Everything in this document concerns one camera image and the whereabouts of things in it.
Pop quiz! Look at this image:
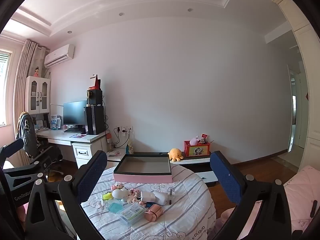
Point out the window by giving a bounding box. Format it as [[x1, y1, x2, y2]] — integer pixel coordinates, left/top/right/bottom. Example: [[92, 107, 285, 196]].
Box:
[[0, 50, 12, 128]]

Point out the black computer monitor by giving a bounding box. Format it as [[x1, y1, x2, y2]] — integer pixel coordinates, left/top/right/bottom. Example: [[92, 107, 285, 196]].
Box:
[[63, 101, 88, 128]]

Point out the white door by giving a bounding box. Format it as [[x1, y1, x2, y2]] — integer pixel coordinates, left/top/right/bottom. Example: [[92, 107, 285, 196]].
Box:
[[287, 65, 300, 153]]

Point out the white desk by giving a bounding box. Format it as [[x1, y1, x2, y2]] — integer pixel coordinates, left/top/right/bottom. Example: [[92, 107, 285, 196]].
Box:
[[36, 127, 109, 169]]

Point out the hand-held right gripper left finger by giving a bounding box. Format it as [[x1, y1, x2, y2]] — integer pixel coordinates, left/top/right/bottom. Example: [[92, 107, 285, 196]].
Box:
[[25, 150, 108, 240]]

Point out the black and white low cabinet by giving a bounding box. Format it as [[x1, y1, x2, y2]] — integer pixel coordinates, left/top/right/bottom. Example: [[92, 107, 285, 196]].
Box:
[[170, 152, 219, 187]]

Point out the yellow octopus plush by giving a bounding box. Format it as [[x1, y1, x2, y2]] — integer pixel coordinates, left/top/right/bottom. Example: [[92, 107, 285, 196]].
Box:
[[167, 148, 184, 162]]

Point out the white bulb-shaped device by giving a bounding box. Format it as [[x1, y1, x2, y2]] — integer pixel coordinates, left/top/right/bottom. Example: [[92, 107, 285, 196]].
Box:
[[153, 190, 168, 206]]

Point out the white round-headed figurine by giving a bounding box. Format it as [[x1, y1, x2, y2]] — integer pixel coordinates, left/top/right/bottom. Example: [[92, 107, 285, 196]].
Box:
[[112, 189, 128, 202]]

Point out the black speaker box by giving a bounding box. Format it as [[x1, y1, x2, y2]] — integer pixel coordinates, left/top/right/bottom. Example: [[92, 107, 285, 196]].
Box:
[[87, 89, 103, 106]]

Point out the pink storage box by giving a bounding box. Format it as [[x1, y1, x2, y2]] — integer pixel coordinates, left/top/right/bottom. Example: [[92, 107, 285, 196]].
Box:
[[113, 154, 173, 183]]

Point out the clear plastic swab box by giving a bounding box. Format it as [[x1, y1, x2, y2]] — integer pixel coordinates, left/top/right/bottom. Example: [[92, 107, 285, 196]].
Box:
[[117, 202, 147, 225]]

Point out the teal clear case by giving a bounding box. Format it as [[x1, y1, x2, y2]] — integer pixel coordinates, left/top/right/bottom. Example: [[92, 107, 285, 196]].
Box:
[[107, 201, 124, 214]]

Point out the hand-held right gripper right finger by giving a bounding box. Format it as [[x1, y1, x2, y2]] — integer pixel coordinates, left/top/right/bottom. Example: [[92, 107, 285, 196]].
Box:
[[210, 151, 298, 240]]

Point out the red printed storage box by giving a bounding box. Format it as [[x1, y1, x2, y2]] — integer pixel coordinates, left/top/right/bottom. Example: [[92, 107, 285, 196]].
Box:
[[184, 140, 210, 157]]

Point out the red paper bag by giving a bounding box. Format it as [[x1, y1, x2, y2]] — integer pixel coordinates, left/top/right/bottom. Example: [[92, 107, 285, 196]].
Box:
[[90, 74, 102, 90]]

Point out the white hutch cabinet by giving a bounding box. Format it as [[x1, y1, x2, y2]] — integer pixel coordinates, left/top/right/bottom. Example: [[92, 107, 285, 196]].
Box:
[[25, 76, 52, 115]]

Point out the blue white box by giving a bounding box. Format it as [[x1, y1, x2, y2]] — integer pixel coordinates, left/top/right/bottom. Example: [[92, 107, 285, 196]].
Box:
[[50, 114, 61, 130]]

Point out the white air conditioner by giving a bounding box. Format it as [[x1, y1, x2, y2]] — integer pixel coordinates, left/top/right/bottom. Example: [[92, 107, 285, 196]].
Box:
[[44, 44, 75, 68]]

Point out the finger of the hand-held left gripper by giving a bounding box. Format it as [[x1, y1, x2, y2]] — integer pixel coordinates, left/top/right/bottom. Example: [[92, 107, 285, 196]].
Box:
[[0, 138, 25, 164], [2, 153, 63, 180]]

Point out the pink bedding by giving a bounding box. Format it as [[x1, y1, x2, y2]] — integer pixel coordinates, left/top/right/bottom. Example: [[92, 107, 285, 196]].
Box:
[[282, 165, 320, 233]]

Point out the rose gold can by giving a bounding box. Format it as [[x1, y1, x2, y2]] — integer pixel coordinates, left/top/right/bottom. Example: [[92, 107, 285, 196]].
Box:
[[144, 204, 164, 222]]

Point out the beige curtain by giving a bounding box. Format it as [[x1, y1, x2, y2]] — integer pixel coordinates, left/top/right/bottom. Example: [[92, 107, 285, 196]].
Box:
[[14, 39, 47, 155]]

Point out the white power bank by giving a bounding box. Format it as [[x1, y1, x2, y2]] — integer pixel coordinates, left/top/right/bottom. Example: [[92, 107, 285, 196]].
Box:
[[141, 191, 157, 203]]

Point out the black office chair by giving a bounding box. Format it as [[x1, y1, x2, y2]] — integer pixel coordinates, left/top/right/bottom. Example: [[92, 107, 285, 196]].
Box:
[[15, 111, 64, 178]]

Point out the white wardrobe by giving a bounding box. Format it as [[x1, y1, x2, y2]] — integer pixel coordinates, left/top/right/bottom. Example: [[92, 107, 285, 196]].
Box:
[[272, 0, 320, 178]]

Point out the black computer tower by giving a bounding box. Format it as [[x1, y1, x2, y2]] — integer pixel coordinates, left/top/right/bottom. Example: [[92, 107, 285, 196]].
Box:
[[84, 105, 105, 135]]

